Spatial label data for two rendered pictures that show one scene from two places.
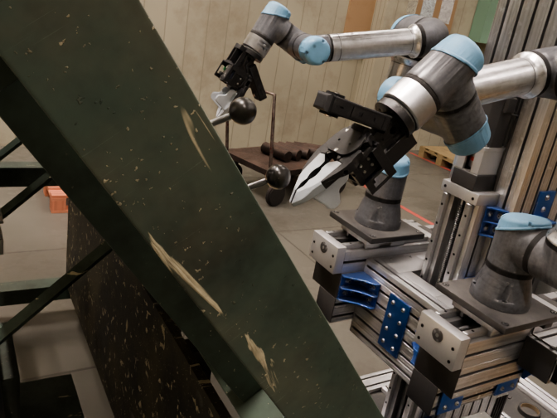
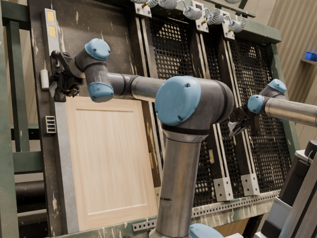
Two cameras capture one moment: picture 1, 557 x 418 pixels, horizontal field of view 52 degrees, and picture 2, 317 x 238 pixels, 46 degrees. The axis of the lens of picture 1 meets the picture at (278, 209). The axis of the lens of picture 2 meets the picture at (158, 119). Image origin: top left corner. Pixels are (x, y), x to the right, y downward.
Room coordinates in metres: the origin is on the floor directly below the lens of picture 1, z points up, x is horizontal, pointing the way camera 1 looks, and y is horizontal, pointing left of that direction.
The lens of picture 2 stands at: (0.90, -1.45, 1.81)
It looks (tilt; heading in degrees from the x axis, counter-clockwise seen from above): 16 degrees down; 78
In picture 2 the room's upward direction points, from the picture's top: 17 degrees clockwise
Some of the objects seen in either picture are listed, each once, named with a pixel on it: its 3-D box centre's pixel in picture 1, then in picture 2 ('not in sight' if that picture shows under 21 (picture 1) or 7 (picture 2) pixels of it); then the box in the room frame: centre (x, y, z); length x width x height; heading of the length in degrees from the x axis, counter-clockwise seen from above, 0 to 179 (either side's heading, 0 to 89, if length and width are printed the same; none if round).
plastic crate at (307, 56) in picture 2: not in sight; (304, 54); (3.72, 3.51, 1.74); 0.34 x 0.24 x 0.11; 124
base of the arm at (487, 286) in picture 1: (504, 281); not in sight; (1.32, -0.60, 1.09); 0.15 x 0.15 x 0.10
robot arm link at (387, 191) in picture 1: (387, 172); not in sight; (1.74, -0.32, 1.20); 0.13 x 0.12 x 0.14; 20
